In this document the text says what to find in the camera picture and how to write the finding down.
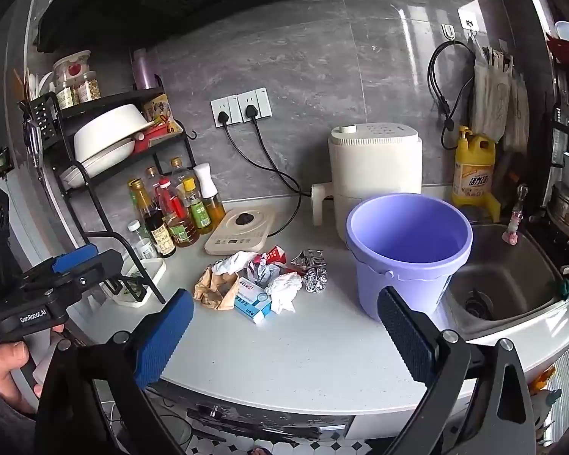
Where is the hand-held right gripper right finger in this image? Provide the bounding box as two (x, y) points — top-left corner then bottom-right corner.
(377, 287), (536, 455)

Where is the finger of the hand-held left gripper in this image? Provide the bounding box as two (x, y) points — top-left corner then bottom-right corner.
(21, 244), (99, 290)
(42, 250), (125, 303)

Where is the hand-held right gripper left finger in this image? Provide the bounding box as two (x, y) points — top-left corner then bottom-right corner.
(33, 288), (195, 455)

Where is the brown paper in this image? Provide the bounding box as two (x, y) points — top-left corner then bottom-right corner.
(193, 265), (242, 311)

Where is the blue and white box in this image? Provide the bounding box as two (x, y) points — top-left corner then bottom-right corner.
(234, 277), (273, 325)

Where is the purple plastic bucket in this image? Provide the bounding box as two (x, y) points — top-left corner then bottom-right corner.
(345, 193), (473, 322)

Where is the person's left forearm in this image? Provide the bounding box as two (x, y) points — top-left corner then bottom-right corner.
(0, 370), (43, 455)

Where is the person's left hand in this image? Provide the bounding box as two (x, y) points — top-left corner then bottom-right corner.
(0, 341), (36, 415)

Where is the white tray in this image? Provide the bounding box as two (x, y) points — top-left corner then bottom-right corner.
(109, 258), (167, 305)

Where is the small clear white cap bottle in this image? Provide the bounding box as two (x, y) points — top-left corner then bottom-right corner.
(126, 220), (156, 260)

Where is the dark soy sauce bottle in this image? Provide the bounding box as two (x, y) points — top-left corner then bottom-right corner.
(142, 199), (177, 259)

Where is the yellow liquid bottle gold cap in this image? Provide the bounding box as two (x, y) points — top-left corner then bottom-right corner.
(128, 179), (152, 221)

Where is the red cap oil bottle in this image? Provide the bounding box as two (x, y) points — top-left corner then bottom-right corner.
(156, 177), (200, 248)

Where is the white plate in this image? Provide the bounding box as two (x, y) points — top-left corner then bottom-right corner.
(59, 140), (138, 188)

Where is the yellow cap green label bottle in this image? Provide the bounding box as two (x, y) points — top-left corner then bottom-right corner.
(182, 177), (215, 234)

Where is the crumpled printed paper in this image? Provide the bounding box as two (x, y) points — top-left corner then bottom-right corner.
(244, 253), (285, 290)

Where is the kitchen sink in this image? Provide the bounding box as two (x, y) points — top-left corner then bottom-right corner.
(443, 223), (567, 337)

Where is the tall clear gold cap bottle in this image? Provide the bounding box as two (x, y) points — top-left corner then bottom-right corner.
(171, 157), (193, 188)

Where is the white top oil sprayer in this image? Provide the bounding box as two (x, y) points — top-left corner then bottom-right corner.
(193, 163), (227, 229)

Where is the beige induction cooker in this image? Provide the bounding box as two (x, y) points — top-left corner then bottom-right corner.
(204, 206), (289, 255)

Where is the large white bowl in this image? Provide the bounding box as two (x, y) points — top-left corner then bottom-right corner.
(73, 104), (155, 162)

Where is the black perforated holder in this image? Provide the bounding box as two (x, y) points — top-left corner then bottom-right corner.
(28, 92), (60, 147)

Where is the red plastic container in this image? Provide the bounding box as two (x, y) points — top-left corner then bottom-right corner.
(133, 122), (182, 152)

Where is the small glass jar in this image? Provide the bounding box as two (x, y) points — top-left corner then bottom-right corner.
(54, 83), (79, 110)

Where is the black kitchen rack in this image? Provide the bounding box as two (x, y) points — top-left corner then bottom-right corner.
(19, 88), (197, 304)

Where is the pink glass ornament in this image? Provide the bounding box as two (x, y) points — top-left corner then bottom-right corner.
(503, 185), (529, 246)

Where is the white air fryer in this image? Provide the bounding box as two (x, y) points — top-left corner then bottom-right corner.
(311, 123), (425, 242)

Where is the yellow snack packet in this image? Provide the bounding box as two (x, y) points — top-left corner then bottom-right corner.
(143, 94), (183, 136)

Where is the glass jar of nuts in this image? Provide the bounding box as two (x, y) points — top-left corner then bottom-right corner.
(76, 72), (101, 102)

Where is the yellow dish soap bottle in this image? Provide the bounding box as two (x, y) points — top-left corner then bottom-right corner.
(451, 126), (497, 207)

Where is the purple cup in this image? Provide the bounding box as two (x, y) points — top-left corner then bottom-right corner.
(133, 48), (159, 91)

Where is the hanging white bag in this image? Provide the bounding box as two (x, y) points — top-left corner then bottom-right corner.
(472, 45), (514, 142)

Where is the black dish rack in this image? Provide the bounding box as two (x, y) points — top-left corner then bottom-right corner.
(545, 19), (569, 295)

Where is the black power cable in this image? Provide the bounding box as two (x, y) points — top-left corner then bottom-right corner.
(243, 104), (304, 238)
(217, 111), (314, 197)

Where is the white wall socket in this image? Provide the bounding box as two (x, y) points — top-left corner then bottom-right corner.
(237, 88), (272, 121)
(211, 96), (242, 128)

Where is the hanging black cable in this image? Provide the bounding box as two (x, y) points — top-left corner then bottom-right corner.
(428, 39), (477, 150)

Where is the white wall hook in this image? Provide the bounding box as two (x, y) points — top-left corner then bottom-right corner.
(457, 7), (479, 33)

